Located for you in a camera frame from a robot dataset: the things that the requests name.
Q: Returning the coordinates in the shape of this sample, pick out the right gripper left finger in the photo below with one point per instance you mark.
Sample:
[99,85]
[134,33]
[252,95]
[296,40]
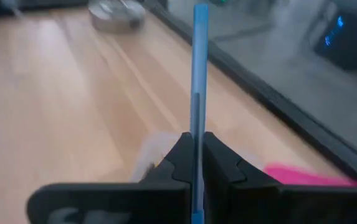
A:
[178,161]

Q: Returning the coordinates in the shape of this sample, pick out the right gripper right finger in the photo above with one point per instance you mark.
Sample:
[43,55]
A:
[221,168]

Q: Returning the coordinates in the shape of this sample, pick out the pink lid clear pencil box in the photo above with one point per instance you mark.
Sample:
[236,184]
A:
[306,175]

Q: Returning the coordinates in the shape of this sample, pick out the blue pen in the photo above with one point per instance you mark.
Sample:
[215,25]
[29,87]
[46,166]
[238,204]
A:
[199,62]

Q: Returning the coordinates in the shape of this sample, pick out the black box blue lights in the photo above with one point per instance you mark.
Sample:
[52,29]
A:
[343,40]

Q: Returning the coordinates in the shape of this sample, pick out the white shade silver table lamp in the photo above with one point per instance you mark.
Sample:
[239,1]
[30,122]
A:
[116,15]

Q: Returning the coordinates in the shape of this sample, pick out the black aluminium table frame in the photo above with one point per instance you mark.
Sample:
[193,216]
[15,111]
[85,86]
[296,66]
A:
[259,90]

